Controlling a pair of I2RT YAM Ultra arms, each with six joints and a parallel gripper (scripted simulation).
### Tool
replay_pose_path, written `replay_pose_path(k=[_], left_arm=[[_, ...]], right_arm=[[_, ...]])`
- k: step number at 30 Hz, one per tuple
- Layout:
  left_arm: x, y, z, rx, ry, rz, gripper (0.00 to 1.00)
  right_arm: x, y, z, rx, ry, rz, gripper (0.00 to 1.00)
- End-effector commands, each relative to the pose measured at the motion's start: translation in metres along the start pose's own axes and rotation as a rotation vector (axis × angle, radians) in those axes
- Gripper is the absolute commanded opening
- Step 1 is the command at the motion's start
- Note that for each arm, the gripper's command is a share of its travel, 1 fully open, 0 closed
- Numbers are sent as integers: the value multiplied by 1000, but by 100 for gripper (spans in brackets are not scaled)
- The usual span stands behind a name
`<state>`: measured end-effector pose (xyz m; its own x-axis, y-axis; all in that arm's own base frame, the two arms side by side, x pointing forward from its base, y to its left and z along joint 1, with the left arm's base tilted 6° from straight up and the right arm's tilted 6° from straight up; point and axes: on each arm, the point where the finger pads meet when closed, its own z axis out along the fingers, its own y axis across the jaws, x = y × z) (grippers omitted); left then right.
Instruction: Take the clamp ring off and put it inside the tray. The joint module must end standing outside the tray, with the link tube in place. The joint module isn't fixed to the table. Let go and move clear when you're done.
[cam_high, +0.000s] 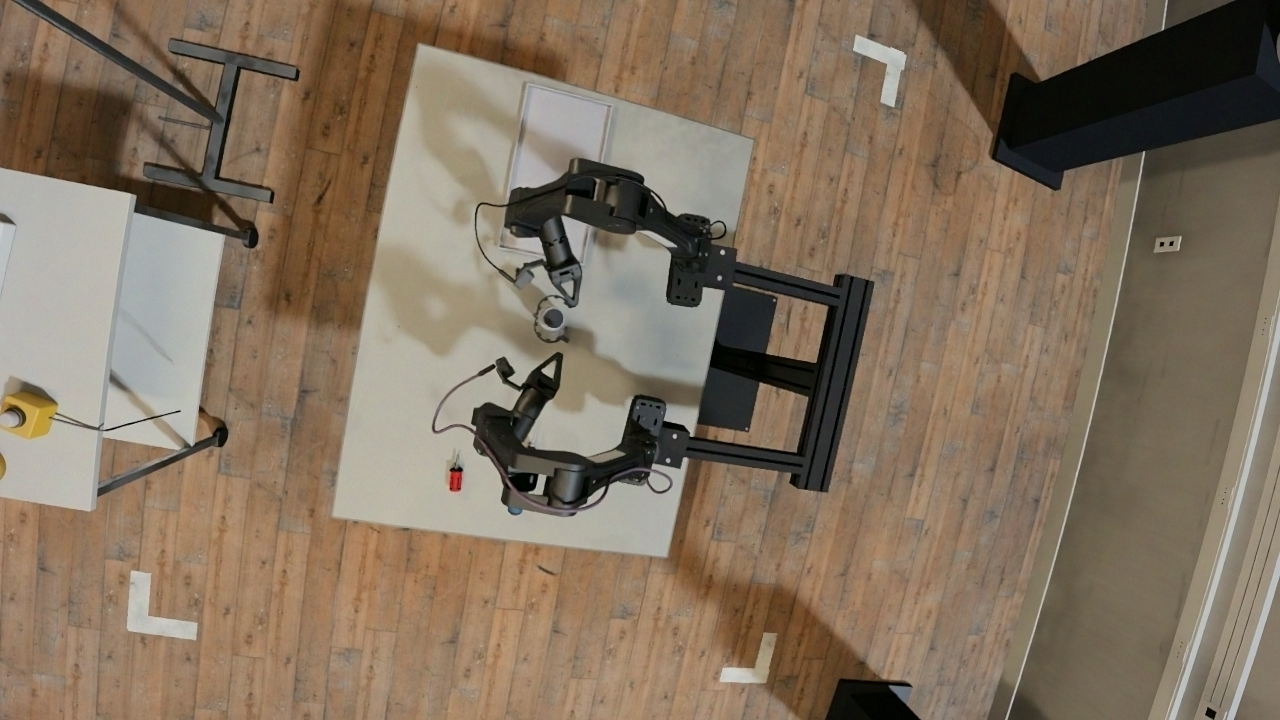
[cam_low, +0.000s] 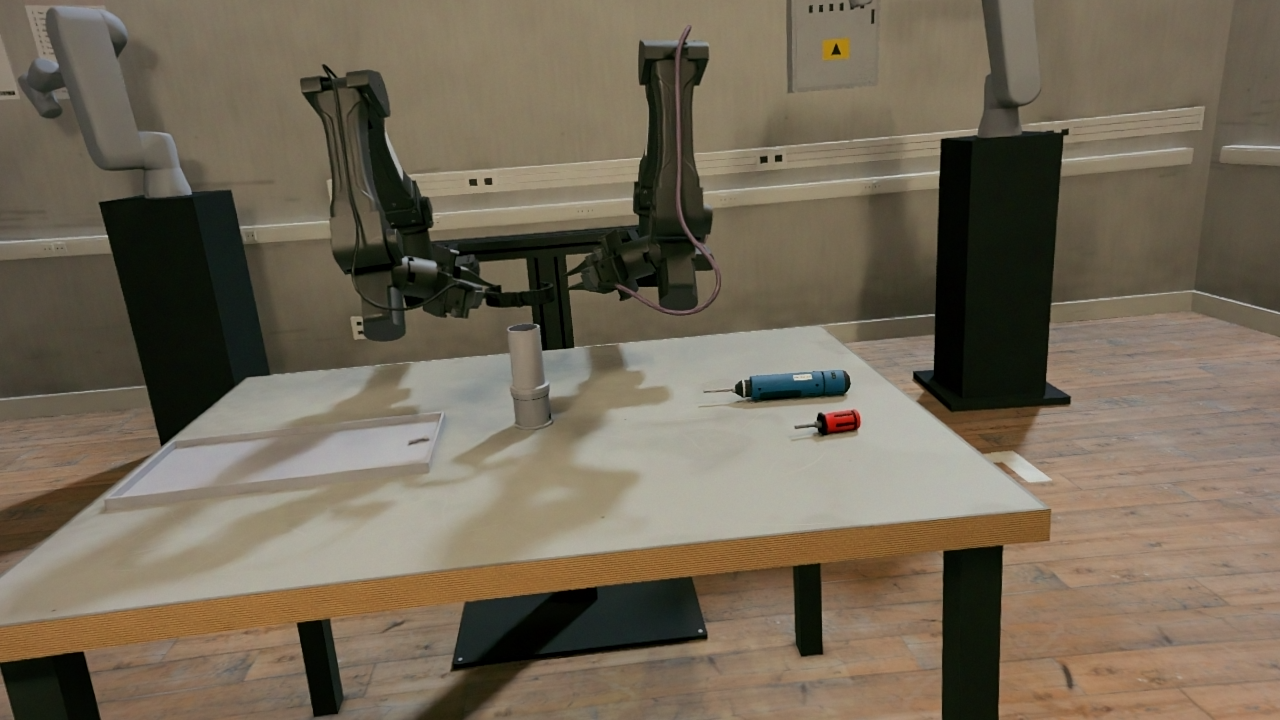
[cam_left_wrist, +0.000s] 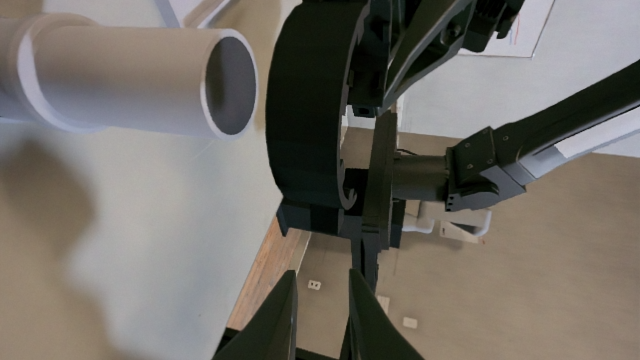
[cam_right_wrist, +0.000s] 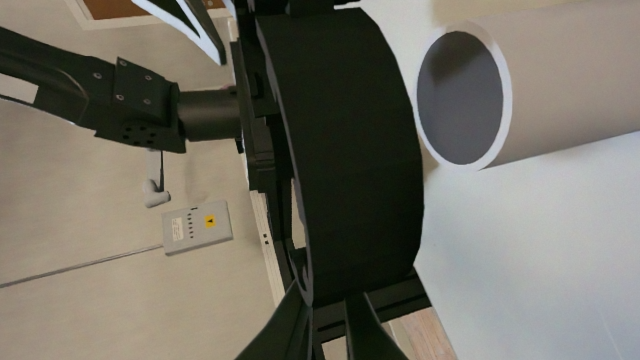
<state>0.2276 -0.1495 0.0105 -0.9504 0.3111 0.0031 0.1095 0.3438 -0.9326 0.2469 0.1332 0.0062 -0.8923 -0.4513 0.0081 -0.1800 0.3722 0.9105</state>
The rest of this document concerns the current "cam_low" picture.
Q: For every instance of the white hollow tube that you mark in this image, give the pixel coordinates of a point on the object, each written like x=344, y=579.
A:
x=526, y=359

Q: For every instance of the red screwdriver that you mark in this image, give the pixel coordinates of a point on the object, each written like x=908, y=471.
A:
x=835, y=422

